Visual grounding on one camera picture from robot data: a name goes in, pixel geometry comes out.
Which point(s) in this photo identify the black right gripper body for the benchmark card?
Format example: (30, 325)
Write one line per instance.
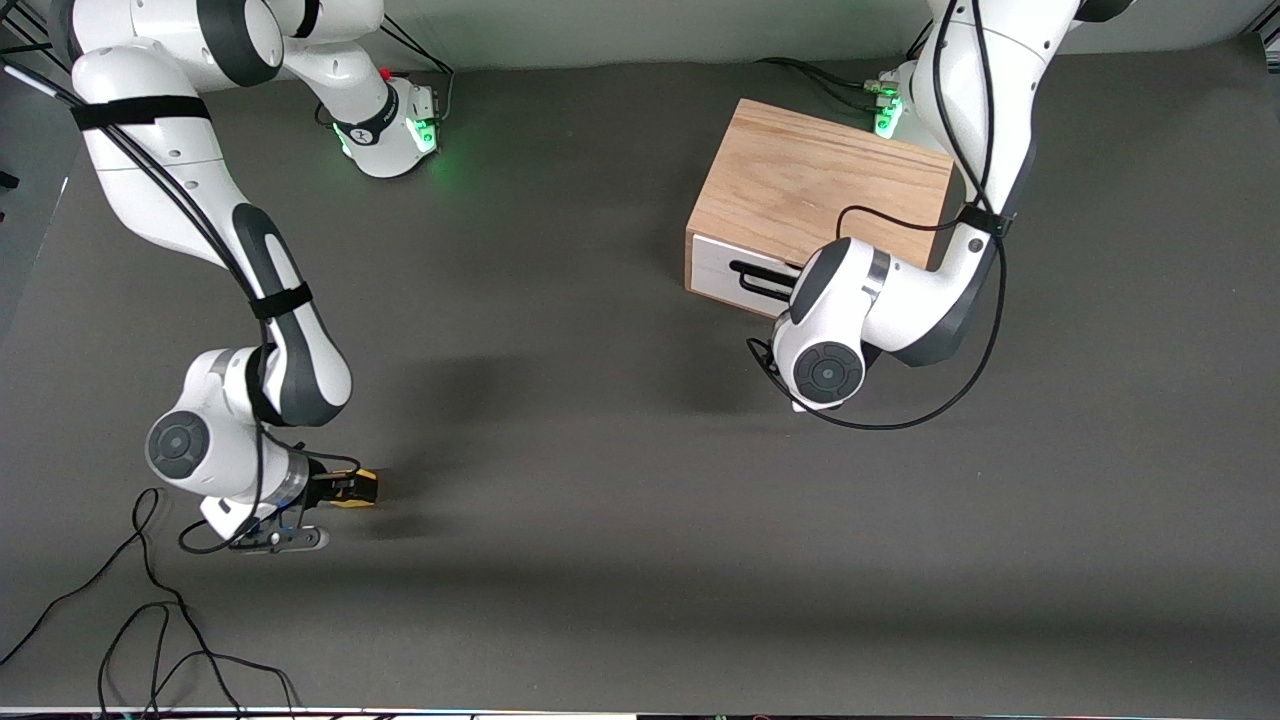
(322, 487)

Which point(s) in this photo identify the yellow cube block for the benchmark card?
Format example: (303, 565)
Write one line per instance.
(362, 504)

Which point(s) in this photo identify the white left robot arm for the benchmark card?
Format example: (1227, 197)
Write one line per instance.
(900, 300)

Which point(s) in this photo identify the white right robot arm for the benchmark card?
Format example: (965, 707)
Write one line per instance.
(150, 190)

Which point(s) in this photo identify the wooden drawer cabinet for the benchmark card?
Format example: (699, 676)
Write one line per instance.
(800, 170)

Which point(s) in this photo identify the dark grey table mat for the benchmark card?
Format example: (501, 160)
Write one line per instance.
(600, 520)

